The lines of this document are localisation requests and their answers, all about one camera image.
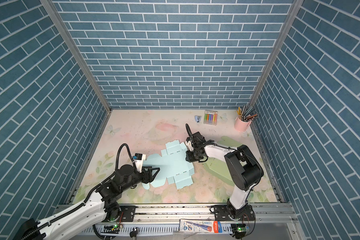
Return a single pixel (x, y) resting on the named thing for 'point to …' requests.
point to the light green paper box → (218, 167)
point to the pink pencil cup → (241, 126)
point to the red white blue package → (200, 225)
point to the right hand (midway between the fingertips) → (186, 157)
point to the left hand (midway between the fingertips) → (156, 169)
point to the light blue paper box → (174, 166)
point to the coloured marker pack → (210, 117)
